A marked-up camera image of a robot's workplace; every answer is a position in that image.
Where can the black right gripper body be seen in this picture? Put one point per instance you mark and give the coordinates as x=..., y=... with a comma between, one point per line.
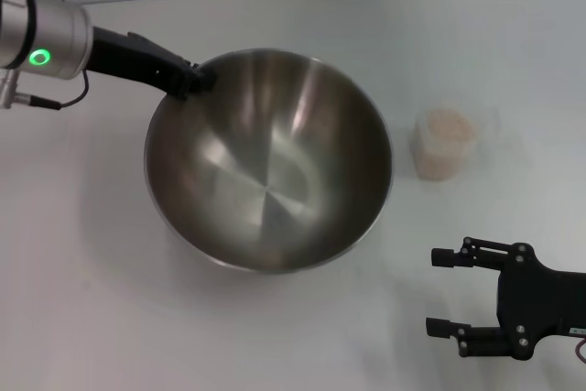
x=549, y=304

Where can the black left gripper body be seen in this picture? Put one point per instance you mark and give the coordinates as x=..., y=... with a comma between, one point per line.
x=137, y=61

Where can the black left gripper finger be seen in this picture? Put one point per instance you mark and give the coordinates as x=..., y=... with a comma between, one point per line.
x=202, y=78
x=184, y=94

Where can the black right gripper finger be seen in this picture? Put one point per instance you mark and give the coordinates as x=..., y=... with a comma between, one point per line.
x=476, y=256
x=476, y=340

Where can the transparent plastic cup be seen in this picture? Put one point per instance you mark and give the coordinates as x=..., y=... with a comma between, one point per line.
x=430, y=166

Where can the stainless steel mixing bowl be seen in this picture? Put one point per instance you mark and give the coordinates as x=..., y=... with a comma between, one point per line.
x=274, y=171

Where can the white rice grains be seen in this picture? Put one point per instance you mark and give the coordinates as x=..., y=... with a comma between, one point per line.
x=446, y=127

